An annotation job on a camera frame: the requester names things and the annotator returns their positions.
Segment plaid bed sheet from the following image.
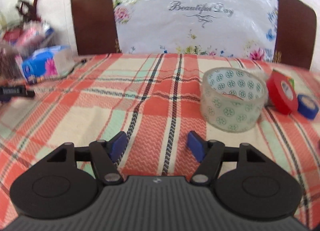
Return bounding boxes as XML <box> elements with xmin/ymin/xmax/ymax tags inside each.
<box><xmin>1</xmin><ymin>54</ymin><xmax>319</xmax><ymax>228</ymax></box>

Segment blue tape roll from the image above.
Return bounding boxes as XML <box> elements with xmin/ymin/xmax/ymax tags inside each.
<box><xmin>297</xmin><ymin>94</ymin><xmax>319</xmax><ymax>120</ymax></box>

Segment blue tissue pack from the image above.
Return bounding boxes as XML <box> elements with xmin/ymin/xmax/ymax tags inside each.
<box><xmin>20</xmin><ymin>45</ymin><xmax>75</xmax><ymax>82</ymax></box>

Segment pink snack bags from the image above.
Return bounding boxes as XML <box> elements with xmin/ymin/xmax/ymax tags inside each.
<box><xmin>1</xmin><ymin>22</ymin><xmax>55</xmax><ymax>56</ymax></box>

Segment dark red plant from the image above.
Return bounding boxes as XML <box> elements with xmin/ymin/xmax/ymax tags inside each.
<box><xmin>15</xmin><ymin>0</ymin><xmax>41</xmax><ymax>23</ymax></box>

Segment clear patterned tape roll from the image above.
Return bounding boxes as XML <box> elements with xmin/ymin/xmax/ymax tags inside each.
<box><xmin>200</xmin><ymin>67</ymin><xmax>268</xmax><ymax>133</ymax></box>

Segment red tape roll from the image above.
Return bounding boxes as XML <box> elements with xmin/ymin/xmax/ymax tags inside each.
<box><xmin>266</xmin><ymin>70</ymin><xmax>298</xmax><ymax>115</ymax></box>

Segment brown floral headboard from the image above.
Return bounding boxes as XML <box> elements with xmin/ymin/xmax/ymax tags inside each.
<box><xmin>71</xmin><ymin>0</ymin><xmax>319</xmax><ymax>69</ymax></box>

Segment black device on bed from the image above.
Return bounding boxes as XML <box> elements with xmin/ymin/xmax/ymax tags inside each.
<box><xmin>0</xmin><ymin>85</ymin><xmax>35</xmax><ymax>102</ymax></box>

